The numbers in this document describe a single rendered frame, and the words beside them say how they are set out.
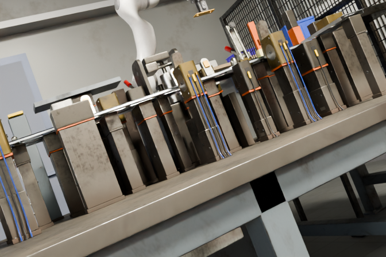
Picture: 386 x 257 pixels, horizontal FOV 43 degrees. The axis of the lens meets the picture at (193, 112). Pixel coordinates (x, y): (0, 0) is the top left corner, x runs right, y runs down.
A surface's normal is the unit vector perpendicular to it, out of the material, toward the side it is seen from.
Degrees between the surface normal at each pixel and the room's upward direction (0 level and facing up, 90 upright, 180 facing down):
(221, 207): 90
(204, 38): 90
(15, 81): 90
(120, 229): 90
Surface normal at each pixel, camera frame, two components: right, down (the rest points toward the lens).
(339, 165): 0.41, -0.23
